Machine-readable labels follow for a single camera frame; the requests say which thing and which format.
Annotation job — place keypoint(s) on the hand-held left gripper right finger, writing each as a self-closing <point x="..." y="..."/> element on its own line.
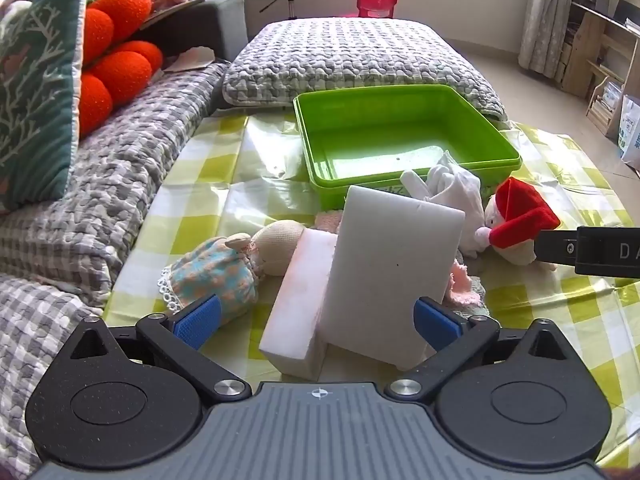
<point x="437" y="322"/>

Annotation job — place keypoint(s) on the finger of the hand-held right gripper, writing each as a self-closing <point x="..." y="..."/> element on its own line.
<point x="555" y="246"/>

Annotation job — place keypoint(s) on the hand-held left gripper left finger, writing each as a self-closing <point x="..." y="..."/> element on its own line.
<point x="197" y="317"/>

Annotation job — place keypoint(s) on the plush doll with red hat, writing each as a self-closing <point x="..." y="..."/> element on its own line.
<point x="515" y="215"/>

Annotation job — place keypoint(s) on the rag doll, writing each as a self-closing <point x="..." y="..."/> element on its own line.
<point x="220" y="270"/>

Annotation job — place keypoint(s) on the large white foam block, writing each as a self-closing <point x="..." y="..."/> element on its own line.
<point x="390" y="270"/>

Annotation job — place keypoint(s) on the large white cloth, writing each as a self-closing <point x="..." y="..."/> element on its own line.
<point x="460" y="185"/>

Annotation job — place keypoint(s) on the green plastic bin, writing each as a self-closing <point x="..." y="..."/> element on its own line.
<point x="380" y="135"/>

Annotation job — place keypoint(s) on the yellow-green checkered tablecloth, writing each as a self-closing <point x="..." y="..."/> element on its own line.
<point x="210" y="195"/>

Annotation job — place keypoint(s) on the white paper bag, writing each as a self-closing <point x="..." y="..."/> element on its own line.
<point x="631" y="130"/>

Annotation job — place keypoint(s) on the grey quilted sofa cover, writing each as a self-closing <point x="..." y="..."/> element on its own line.
<point x="100" y="170"/>

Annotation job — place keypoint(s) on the wooden shelf unit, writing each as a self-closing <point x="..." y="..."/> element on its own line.
<point x="595" y="40"/>

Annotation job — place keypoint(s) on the grey patterned curtain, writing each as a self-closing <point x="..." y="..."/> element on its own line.
<point x="550" y="10"/>

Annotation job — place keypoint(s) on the pale crumpled paper piece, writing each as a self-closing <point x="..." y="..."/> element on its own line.
<point x="192" y="59"/>

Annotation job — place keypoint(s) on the orange plush toy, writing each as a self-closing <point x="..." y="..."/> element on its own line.
<point x="120" y="70"/>

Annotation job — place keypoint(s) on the grey quilted cushion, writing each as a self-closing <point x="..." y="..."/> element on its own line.
<point x="350" y="55"/>

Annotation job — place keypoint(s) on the teal patterned pillow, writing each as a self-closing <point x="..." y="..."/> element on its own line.
<point x="35" y="85"/>

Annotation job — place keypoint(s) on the red plastic chair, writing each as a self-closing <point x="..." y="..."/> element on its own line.
<point x="377" y="0"/>

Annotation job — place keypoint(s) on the thin flat board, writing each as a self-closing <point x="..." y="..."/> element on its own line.
<point x="170" y="14"/>

